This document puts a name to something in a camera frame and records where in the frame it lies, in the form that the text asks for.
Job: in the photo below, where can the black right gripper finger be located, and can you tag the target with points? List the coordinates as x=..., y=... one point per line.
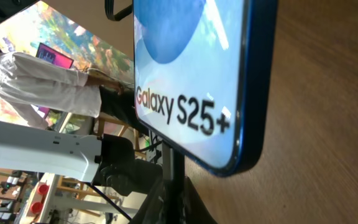
x=168, y=203

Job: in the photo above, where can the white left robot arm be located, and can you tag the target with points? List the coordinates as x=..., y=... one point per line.
x=30, y=149

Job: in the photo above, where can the red cup upper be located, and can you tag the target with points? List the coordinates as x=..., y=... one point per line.
x=42, y=189

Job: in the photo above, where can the red cup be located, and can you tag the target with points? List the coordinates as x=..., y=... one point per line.
x=42, y=189
x=36, y=208

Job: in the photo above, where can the red cup lower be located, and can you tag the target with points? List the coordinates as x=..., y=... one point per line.
x=36, y=208

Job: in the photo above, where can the person in white shirt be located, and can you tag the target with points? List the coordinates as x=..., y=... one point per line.
x=27, y=81

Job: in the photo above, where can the pink laptop screen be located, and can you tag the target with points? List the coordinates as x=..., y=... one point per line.
x=50, y=55

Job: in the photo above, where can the colourful wall painting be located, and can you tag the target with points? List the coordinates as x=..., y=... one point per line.
x=42, y=24

